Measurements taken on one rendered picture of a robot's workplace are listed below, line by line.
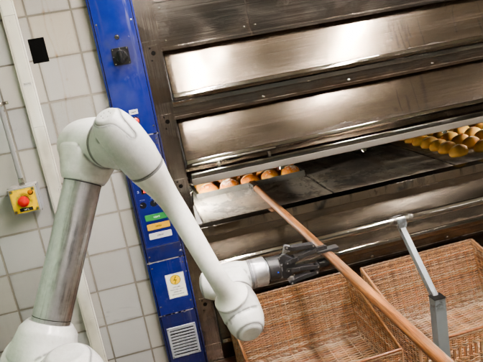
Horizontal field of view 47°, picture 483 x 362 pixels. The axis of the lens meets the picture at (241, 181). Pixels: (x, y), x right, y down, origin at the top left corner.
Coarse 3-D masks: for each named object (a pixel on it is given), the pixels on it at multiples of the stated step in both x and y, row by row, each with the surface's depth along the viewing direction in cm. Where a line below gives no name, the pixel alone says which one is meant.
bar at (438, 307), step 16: (432, 208) 205; (448, 208) 205; (368, 224) 200; (384, 224) 201; (400, 224) 201; (304, 240) 196; (320, 240) 197; (240, 256) 192; (256, 256) 193; (416, 256) 196; (432, 288) 189; (432, 304) 188; (432, 320) 190; (448, 352) 191
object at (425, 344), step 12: (264, 192) 248; (276, 204) 230; (288, 216) 213; (300, 228) 199; (312, 240) 187; (336, 264) 166; (348, 276) 158; (360, 288) 150; (372, 288) 148; (372, 300) 143; (384, 300) 140; (384, 312) 137; (396, 312) 134; (396, 324) 131; (408, 324) 128; (408, 336) 126; (420, 336) 123; (420, 348) 121; (432, 348) 118; (432, 360) 117; (444, 360) 114
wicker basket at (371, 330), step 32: (288, 288) 236; (320, 288) 238; (352, 288) 236; (288, 320) 235; (320, 320) 238; (352, 320) 240; (256, 352) 232; (288, 352) 235; (320, 352) 231; (352, 352) 228; (384, 352) 217
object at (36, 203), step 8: (32, 184) 203; (8, 192) 201; (16, 192) 201; (24, 192) 202; (40, 192) 209; (16, 200) 202; (32, 200) 203; (40, 200) 206; (16, 208) 202; (24, 208) 203; (32, 208) 203; (40, 208) 204
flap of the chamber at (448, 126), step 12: (468, 120) 224; (480, 120) 225; (408, 132) 220; (420, 132) 221; (432, 132) 222; (360, 144) 217; (372, 144) 218; (300, 156) 213; (312, 156) 214; (324, 156) 215; (252, 168) 210; (264, 168) 211; (192, 180) 206; (204, 180) 207; (216, 180) 208
